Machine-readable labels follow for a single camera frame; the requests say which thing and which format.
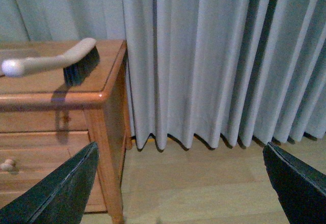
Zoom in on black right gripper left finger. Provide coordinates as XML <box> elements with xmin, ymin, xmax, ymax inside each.
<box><xmin>1</xmin><ymin>142</ymin><xmax>99</xmax><ymax>223</ymax></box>

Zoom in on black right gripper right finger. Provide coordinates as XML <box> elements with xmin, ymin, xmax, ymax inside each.
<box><xmin>263</xmin><ymin>142</ymin><xmax>325</xmax><ymax>223</ymax></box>

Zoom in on beige hand brush black bristles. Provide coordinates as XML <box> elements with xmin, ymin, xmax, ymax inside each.
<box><xmin>1</xmin><ymin>38</ymin><xmax>100</xmax><ymax>87</ymax></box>

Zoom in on wooden drawer knob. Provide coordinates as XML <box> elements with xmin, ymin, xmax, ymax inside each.
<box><xmin>1</xmin><ymin>159</ymin><xmax>16</xmax><ymax>172</ymax></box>

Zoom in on wooden nightstand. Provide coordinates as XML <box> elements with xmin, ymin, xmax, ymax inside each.
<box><xmin>1</xmin><ymin>40</ymin><xmax>132</xmax><ymax>223</ymax></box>

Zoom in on grey pleated curtain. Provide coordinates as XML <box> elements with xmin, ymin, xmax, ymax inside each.
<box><xmin>1</xmin><ymin>0</ymin><xmax>325</xmax><ymax>149</ymax></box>

